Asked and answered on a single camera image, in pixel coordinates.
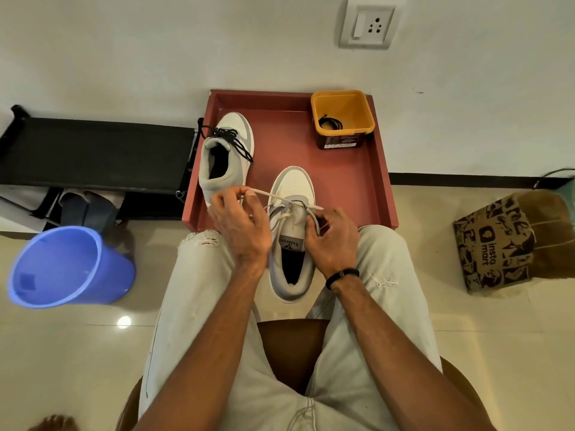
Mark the person's right hand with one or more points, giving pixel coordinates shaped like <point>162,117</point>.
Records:
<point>337,246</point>

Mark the person's left hand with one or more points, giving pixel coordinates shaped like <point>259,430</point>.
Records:
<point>238,228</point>

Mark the person's right thumb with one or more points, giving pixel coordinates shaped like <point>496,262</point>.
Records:
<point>313,235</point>

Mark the person's left thumb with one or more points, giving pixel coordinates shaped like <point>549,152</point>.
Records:
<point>254,207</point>

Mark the white shoelace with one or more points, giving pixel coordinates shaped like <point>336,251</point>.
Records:
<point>274,197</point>

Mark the person's left forearm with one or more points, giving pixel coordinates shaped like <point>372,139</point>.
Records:
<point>206,350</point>

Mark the person's right forearm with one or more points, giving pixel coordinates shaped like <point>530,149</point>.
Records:
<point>391,350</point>

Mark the black wristband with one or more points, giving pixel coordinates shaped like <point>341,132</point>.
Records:
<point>341,274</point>

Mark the red wooden tray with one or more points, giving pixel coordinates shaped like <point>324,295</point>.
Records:
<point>287,145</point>

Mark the black shoelace on sneaker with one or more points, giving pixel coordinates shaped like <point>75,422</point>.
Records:
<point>233,138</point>

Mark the white grey sneaker black lace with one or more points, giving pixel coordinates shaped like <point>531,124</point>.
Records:
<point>234,122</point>

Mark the coiled black shoelace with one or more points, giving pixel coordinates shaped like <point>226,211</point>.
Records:
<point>332,126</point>

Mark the brown round stool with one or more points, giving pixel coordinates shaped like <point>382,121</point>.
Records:
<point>292,350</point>

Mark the yellow plastic tub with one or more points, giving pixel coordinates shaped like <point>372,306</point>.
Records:
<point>355,107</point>

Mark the dark sandals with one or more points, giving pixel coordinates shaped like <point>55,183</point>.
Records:
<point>90,211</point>

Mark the light ripped jeans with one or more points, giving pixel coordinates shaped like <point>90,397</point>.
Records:
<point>269,399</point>

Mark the black shoe rack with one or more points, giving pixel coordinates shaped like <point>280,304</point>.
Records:
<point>90,152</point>

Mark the brown printed paper bag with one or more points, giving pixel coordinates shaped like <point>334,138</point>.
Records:
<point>494,246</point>

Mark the blue plastic bucket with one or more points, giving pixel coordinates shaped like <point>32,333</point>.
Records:
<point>67,264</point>

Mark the person's bare foot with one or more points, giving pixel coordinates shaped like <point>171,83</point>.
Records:
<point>54,424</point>

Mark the white wall socket plate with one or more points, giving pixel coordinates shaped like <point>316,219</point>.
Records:
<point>373,22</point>

